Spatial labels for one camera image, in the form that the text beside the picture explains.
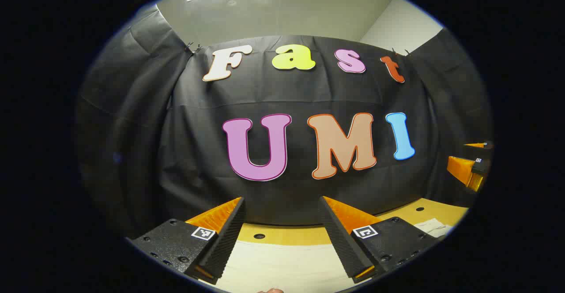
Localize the white jeans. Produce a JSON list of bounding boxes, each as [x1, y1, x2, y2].
[[212, 217, 454, 293]]

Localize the black backdrop cloth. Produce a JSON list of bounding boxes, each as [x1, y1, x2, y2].
[[75, 4, 494, 240]]

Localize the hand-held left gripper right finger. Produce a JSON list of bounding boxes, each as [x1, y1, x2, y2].
[[318, 195, 441, 284]]

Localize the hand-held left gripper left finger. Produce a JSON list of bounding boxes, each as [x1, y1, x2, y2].
[[127, 197, 247, 285]]

